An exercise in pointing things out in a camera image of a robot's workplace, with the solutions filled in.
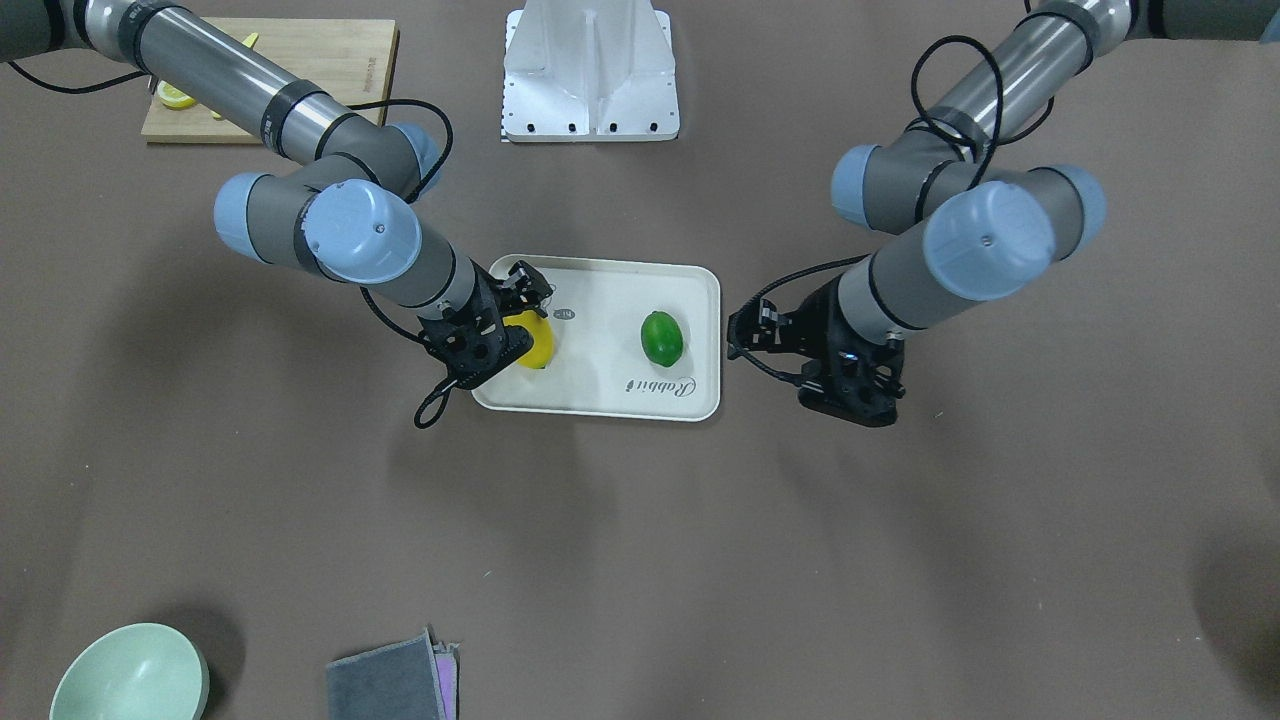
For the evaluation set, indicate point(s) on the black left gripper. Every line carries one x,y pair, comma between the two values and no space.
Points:
815,325

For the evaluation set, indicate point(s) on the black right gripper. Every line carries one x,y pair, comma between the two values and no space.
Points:
497,307

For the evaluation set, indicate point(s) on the yellow lemon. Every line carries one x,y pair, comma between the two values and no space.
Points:
542,336

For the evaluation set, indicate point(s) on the green lime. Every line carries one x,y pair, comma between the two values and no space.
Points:
662,339

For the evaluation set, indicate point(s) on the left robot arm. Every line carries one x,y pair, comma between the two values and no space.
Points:
960,232

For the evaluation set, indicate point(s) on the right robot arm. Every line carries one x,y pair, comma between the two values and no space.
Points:
346,213

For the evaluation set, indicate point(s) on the cream rabbit tray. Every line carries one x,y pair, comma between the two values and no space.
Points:
599,368

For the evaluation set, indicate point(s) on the wooden cutting board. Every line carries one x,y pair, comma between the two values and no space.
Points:
352,59

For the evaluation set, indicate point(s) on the grey folded cloth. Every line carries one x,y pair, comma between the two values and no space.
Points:
414,679

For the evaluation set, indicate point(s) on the lemon slice on board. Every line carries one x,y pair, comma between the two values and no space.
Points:
172,98

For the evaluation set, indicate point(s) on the mint green bowl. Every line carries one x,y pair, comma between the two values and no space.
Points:
138,671

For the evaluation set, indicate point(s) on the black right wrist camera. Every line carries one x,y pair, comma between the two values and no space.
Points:
525,290

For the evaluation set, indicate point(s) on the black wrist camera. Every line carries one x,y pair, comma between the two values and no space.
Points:
760,327
525,290

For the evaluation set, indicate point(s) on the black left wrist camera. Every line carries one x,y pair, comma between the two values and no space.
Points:
760,327

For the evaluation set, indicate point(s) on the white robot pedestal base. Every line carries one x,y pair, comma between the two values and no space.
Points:
589,72

